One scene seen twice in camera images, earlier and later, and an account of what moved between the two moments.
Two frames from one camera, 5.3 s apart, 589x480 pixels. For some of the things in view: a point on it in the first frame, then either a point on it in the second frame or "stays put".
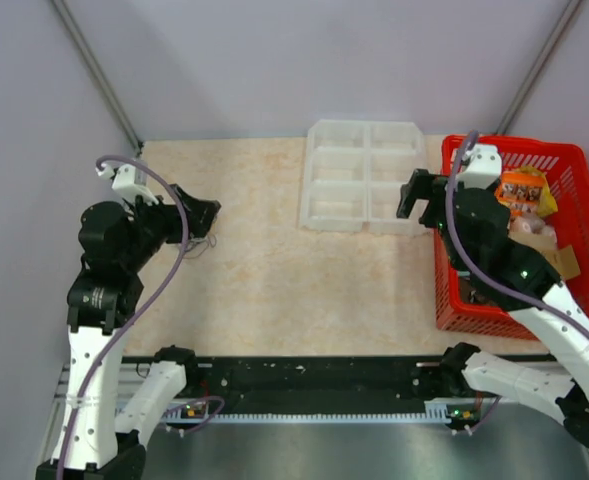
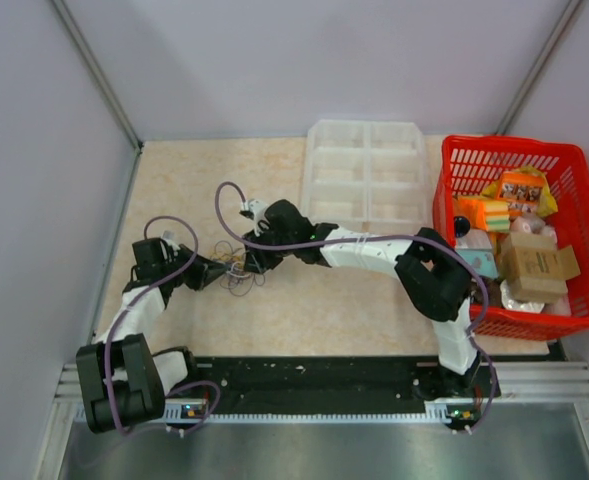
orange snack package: (519, 189) stays put
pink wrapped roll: (530, 224) stays put
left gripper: (202, 213) to (205, 271)
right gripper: (421, 186) to (258, 262)
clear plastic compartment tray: (354, 176) stays put
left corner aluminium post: (99, 72) stays put
